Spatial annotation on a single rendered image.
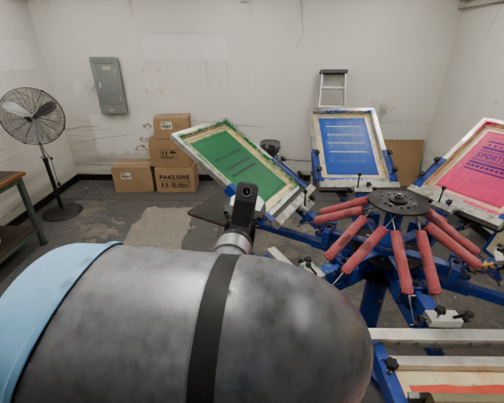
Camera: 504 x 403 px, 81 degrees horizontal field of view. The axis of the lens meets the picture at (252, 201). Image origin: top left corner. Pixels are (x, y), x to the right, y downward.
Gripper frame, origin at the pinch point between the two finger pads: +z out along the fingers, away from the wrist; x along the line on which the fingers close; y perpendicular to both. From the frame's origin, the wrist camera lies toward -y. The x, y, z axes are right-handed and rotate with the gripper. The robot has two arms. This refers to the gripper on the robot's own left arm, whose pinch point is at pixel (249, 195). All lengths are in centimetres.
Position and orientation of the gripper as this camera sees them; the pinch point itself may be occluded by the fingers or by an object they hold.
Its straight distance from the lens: 77.7
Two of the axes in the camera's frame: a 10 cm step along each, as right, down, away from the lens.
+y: -1.4, 8.7, 4.7
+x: 9.8, 1.8, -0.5
